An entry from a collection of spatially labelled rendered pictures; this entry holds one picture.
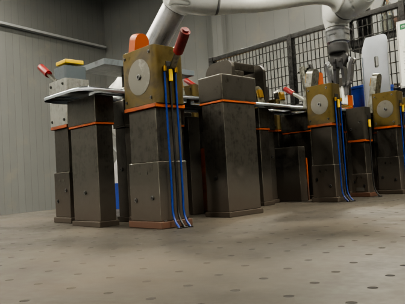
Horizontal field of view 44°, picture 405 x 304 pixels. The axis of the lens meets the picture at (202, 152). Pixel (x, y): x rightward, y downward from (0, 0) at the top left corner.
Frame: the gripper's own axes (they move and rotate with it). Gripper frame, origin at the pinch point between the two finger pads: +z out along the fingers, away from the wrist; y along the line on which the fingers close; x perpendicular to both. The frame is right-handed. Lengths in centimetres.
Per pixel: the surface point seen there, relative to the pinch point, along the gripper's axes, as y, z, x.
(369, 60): -1.5, -17.5, 26.5
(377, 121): 17.9, 12.2, -8.5
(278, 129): -15.5, 11.6, -20.5
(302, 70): -15.5, -12.8, -1.9
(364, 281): 77, 37, -130
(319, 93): 18.1, 5.3, -43.5
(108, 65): -28, -8, -86
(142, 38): 16, -2, -106
